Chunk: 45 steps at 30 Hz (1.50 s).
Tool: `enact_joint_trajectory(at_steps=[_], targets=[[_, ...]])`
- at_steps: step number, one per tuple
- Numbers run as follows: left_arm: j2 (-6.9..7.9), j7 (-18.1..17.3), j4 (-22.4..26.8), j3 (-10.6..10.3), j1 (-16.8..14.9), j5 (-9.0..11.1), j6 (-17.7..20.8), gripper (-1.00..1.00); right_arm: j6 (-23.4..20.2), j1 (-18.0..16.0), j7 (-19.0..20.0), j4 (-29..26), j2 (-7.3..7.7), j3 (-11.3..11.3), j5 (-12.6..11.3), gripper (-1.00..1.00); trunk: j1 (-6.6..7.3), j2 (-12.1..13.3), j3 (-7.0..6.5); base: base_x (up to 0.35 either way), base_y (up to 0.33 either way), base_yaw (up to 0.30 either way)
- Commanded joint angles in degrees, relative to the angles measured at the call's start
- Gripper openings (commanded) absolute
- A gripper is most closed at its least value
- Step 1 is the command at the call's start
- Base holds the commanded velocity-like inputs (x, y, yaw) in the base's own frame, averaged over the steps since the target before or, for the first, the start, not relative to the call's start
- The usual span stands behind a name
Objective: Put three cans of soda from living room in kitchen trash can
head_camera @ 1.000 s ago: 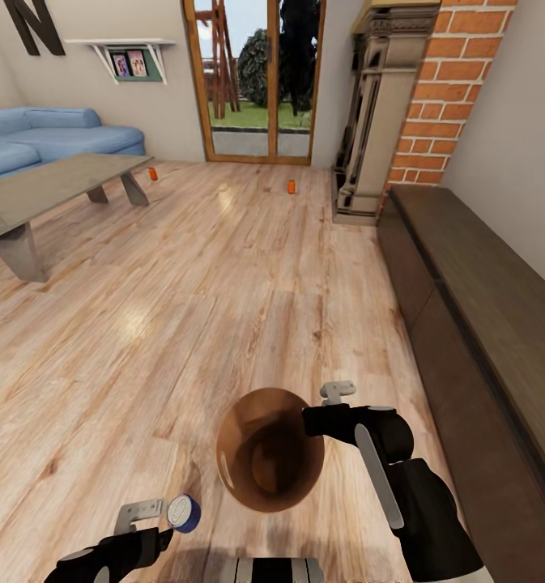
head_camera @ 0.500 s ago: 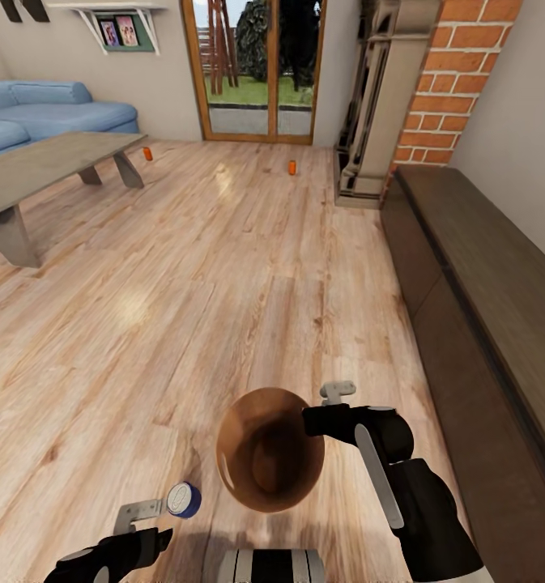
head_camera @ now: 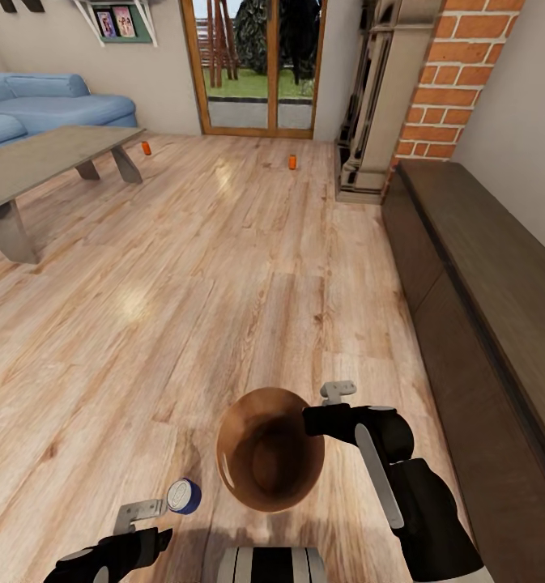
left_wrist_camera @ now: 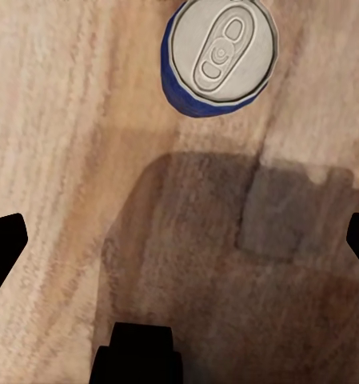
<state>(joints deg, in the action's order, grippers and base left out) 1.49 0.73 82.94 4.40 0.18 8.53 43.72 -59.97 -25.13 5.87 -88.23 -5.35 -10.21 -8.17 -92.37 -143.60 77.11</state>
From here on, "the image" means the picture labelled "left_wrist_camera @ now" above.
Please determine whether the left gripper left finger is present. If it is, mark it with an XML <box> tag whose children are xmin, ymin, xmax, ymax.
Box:
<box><xmin>0</xmin><ymin>213</ymin><xmax>28</xmax><ymax>288</ymax></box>

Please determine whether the can of soda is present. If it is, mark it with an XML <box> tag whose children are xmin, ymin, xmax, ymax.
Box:
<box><xmin>161</xmin><ymin>0</ymin><xmax>280</xmax><ymax>118</ymax></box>

